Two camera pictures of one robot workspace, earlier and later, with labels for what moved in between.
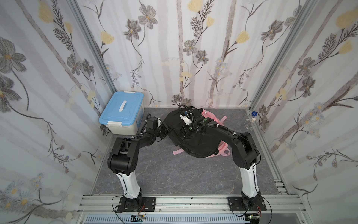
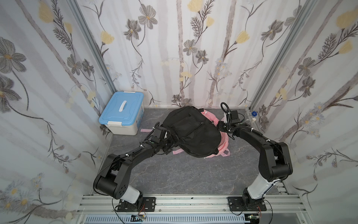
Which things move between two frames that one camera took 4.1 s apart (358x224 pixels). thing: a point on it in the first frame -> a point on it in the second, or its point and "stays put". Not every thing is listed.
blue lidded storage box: [124, 113] stays put
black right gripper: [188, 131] -> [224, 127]
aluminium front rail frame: [284, 204] stays put
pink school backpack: [205, 143] stays put
